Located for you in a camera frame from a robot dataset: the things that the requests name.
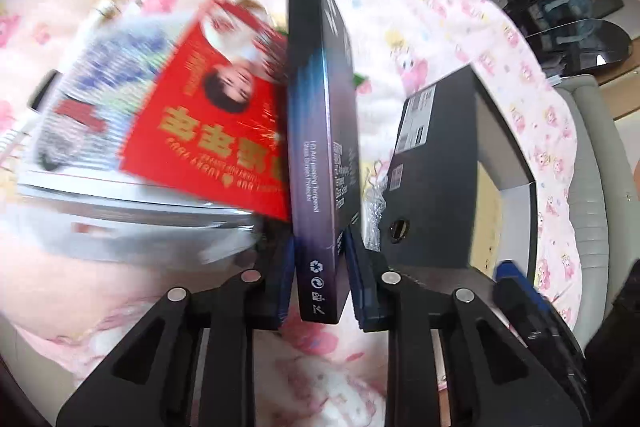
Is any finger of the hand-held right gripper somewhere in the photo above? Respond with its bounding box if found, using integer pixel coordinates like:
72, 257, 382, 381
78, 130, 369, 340
492, 259, 588, 400

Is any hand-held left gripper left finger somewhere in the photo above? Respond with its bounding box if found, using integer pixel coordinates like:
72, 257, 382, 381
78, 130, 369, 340
56, 227, 296, 427

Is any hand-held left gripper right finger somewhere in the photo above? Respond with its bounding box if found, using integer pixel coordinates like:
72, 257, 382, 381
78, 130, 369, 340
345, 227, 583, 427

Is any black cardboard box container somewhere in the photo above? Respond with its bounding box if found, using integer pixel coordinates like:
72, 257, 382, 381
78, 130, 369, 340
377, 64, 538, 280

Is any dark slim screen protector box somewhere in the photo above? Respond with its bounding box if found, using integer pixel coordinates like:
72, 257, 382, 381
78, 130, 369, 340
286, 0, 362, 324

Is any red printed packet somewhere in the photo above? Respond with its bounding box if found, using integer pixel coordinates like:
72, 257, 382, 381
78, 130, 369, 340
117, 0, 292, 223

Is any white dotted bead art kit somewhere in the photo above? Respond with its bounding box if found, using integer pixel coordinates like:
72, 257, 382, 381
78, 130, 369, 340
15, 14, 261, 258

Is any clear bubble wrap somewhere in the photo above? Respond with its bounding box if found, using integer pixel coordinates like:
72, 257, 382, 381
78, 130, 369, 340
360, 184, 390, 254

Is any round black glass table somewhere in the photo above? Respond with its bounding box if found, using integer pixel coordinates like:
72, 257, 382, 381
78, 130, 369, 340
525, 19, 632, 68

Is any grey padded bed frame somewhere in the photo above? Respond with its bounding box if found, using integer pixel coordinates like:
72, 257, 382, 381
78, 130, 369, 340
555, 74, 640, 358

